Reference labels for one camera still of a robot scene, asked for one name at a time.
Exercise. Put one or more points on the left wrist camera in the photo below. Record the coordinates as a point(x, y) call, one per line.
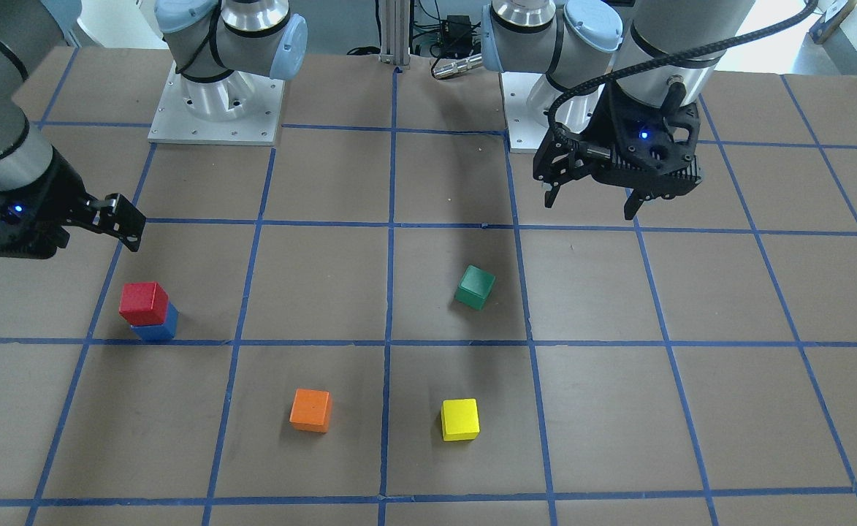
point(653, 149)

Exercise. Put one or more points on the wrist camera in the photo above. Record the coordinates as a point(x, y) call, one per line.
point(653, 149)
point(31, 225)

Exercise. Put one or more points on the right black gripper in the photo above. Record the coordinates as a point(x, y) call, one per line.
point(61, 191)

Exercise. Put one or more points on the aluminium frame post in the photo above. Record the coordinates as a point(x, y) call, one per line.
point(395, 33)

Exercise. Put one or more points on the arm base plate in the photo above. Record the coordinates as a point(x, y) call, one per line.
point(527, 97)
point(243, 109)

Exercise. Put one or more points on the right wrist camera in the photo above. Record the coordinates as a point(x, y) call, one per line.
point(31, 225)

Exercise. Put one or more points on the brown paper table mat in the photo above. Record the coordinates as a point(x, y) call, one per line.
point(697, 365)

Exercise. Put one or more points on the blue wooden block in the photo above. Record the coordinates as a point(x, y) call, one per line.
point(159, 332)

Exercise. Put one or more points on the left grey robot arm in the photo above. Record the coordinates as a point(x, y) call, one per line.
point(571, 42)

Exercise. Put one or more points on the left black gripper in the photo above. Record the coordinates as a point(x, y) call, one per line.
point(613, 118)

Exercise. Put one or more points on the yellow wooden block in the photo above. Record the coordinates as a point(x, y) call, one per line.
point(460, 419)

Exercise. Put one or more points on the orange wooden block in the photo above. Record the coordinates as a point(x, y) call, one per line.
point(311, 410)

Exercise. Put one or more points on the green wooden block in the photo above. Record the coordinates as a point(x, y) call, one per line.
point(474, 287)

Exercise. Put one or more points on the red wooden block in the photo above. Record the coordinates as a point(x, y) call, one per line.
point(144, 304)

